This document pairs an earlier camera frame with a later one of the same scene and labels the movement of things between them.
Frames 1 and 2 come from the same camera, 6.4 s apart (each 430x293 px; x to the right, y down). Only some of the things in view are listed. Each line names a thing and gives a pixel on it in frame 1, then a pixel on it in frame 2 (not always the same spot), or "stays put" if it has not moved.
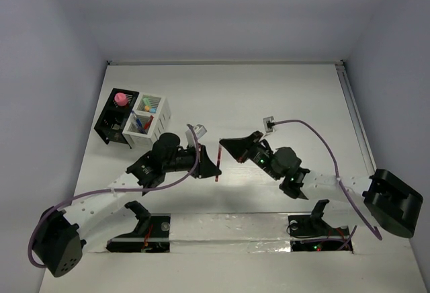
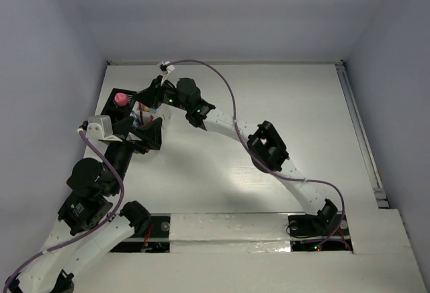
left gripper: [206, 165] → [152, 134]
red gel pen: [148, 123] stays put
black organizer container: [115, 115] stays put
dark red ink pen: [218, 162] → [141, 113]
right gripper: [238, 149] → [151, 95]
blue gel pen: [137, 121] stays put
